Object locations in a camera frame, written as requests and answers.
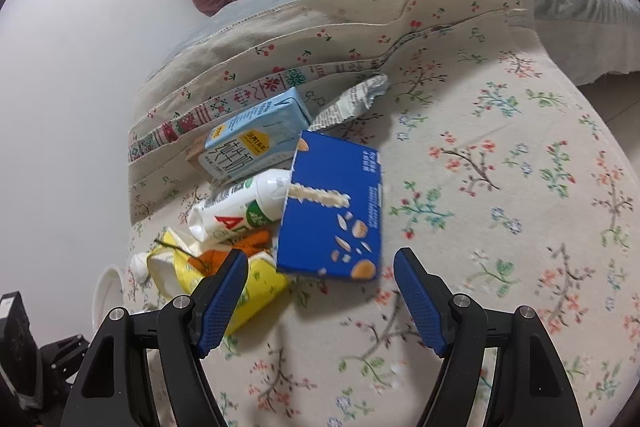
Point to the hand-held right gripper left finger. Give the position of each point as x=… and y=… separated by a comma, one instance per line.
x=222, y=302

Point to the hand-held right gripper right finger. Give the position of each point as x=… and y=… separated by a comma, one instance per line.
x=417, y=302

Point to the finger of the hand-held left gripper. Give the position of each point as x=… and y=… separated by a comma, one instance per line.
x=65, y=357

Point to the blue cardboard box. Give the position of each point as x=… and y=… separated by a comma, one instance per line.
x=330, y=217

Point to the light blue milk carton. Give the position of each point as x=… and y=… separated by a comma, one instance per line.
x=250, y=142

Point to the yellow snack bag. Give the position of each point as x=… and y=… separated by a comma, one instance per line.
x=260, y=292

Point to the white bottle green red label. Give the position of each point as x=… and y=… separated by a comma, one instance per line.
x=230, y=212

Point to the floral beige bed cloth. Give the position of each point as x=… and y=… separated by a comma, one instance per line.
x=475, y=207

